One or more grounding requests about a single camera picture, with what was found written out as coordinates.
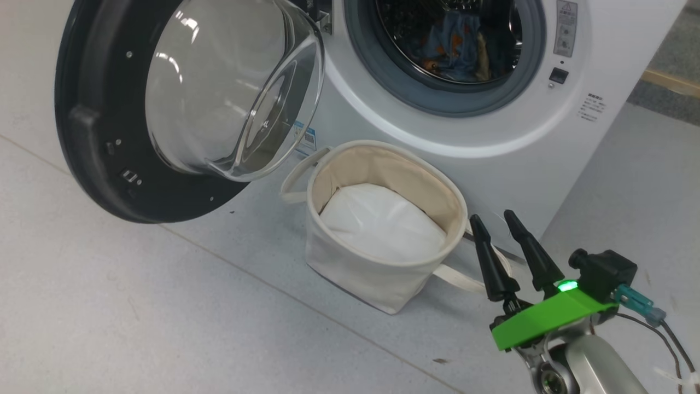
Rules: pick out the tan cloth garment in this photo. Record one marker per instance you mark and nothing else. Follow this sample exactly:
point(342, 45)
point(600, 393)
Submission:
point(484, 57)

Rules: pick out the blue energy label sticker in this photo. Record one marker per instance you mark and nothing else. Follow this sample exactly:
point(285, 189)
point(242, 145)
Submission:
point(306, 139)

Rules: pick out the grey rubber door gasket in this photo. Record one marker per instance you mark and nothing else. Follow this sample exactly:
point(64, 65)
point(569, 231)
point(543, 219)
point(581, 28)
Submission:
point(372, 71)

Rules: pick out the stainless steel washer drum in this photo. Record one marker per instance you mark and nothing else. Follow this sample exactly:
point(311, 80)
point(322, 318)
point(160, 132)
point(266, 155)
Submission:
point(394, 33)

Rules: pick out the black door latch slot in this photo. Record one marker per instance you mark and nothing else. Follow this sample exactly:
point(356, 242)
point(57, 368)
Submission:
point(558, 75)

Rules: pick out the white padding in basket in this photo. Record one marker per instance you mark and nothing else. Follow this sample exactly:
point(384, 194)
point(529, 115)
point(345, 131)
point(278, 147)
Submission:
point(383, 224)

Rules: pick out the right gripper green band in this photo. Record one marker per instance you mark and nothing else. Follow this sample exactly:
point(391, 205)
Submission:
point(552, 317)

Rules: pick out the metal door hinge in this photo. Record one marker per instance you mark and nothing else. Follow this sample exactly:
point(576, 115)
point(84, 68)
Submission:
point(324, 19)

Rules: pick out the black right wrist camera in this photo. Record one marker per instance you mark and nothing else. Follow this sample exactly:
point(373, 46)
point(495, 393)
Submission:
point(607, 273)

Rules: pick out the small printed text label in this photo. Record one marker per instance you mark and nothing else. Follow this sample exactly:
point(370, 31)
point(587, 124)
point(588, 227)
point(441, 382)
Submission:
point(592, 106)

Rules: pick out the white zip tie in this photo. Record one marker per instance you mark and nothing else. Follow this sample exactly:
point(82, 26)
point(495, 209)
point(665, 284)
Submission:
point(678, 377)

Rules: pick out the white front-load washing machine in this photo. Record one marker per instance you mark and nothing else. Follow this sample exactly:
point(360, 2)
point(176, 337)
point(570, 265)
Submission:
point(492, 148)

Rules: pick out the wooden baseboard strip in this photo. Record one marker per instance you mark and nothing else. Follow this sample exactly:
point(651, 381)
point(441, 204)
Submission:
point(670, 83)

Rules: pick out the cream canvas laundry basket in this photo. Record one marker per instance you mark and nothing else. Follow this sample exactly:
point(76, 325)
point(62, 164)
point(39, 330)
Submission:
point(355, 273)

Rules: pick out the grey warning sticker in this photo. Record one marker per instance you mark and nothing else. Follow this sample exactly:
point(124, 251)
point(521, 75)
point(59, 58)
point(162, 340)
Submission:
point(566, 27)

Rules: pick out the blue bear-print garment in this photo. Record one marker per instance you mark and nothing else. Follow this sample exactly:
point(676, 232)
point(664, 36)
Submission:
point(443, 68)
point(456, 38)

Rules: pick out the black round glass washer door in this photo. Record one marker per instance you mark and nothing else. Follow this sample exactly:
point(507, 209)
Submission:
point(104, 109)

